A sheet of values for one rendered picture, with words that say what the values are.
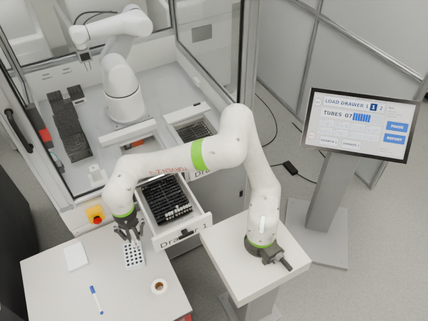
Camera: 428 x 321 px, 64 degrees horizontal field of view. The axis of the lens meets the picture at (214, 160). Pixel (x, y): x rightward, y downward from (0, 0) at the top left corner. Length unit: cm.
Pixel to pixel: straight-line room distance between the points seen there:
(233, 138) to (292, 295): 152
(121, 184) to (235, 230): 62
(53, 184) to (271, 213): 90
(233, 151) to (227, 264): 62
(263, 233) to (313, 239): 122
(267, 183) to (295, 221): 123
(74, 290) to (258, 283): 80
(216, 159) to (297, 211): 166
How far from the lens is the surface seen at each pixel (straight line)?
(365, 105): 187
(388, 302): 261
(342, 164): 208
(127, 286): 166
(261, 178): 143
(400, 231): 292
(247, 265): 156
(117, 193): 126
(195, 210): 170
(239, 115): 122
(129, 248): 170
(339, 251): 262
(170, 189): 172
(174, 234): 156
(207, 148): 114
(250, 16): 145
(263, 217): 139
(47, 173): 152
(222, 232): 164
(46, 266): 183
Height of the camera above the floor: 225
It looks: 48 degrees down
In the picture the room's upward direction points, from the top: 2 degrees counter-clockwise
